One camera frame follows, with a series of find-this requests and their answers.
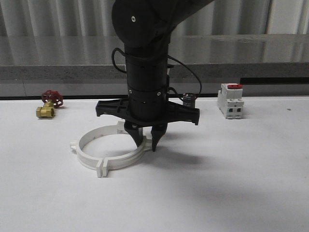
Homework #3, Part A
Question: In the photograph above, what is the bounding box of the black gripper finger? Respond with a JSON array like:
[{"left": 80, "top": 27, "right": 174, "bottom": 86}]
[
  {"left": 124, "top": 122, "right": 142, "bottom": 147},
  {"left": 151, "top": 124, "right": 167, "bottom": 152}
]

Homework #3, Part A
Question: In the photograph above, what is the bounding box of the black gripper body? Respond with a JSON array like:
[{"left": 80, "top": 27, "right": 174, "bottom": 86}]
[{"left": 96, "top": 90, "right": 200, "bottom": 130}]

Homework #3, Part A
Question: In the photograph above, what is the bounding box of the white half pipe clamp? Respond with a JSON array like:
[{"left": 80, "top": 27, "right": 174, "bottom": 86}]
[
  {"left": 97, "top": 121, "right": 152, "bottom": 177},
  {"left": 70, "top": 121, "right": 124, "bottom": 178}
]

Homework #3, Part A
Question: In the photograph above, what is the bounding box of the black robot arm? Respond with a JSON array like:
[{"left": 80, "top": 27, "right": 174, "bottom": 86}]
[{"left": 96, "top": 0, "right": 209, "bottom": 148}]

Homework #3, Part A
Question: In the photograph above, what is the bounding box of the black cylindrical capacitor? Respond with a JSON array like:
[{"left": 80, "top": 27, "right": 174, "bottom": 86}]
[{"left": 183, "top": 93, "right": 197, "bottom": 108}]

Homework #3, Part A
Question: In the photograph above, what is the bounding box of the brass valve red handwheel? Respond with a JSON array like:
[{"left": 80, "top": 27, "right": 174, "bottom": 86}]
[{"left": 36, "top": 90, "right": 63, "bottom": 118}]

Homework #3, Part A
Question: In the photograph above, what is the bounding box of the grey stone counter ledge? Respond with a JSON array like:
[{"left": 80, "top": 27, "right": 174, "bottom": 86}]
[{"left": 0, "top": 34, "right": 309, "bottom": 98}]

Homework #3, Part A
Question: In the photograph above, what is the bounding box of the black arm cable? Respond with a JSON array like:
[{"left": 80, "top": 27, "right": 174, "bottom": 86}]
[{"left": 111, "top": 47, "right": 203, "bottom": 102}]

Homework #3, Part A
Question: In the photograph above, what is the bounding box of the white circuit breaker red switch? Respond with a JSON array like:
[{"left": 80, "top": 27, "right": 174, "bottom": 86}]
[{"left": 217, "top": 83, "right": 244, "bottom": 119}]

